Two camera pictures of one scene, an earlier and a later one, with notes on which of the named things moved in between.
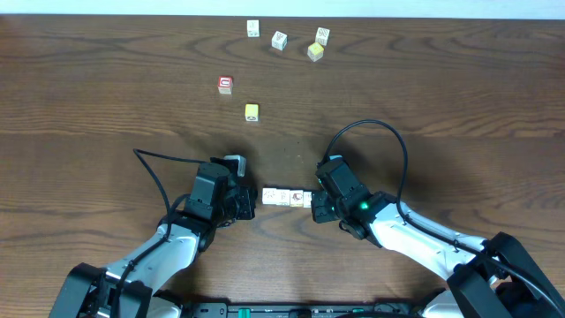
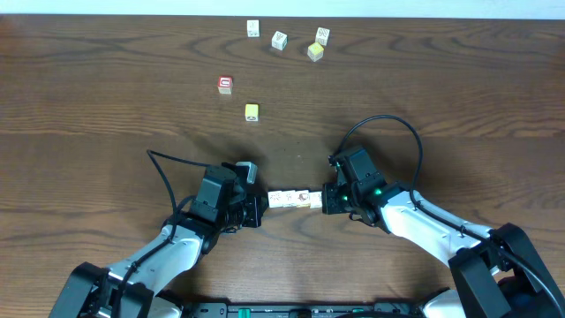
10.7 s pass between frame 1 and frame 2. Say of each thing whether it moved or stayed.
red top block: stayed
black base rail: stayed
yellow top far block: stayed
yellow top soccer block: stayed
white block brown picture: moved
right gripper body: moved
